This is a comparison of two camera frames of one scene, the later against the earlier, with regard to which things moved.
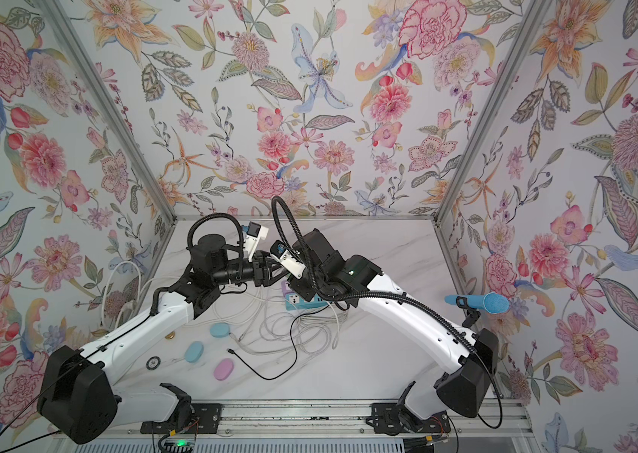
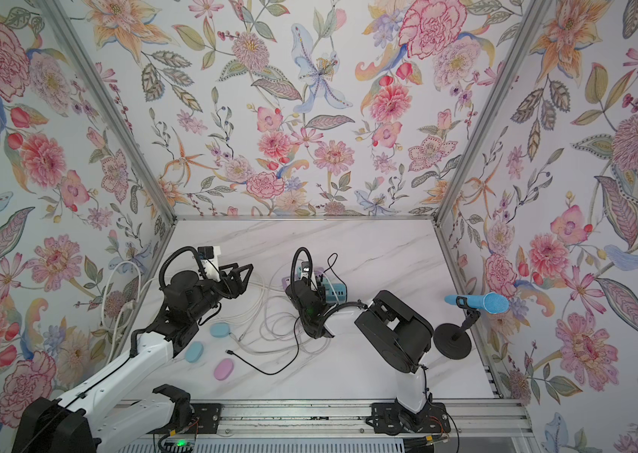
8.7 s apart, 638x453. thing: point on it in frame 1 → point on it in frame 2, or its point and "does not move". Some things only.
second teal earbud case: x=193 y=351 does not move
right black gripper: x=300 y=287 → x=322 y=295
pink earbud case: x=223 y=369 does not move
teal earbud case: x=219 y=329 does not move
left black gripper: x=262 y=270 → x=238 y=286
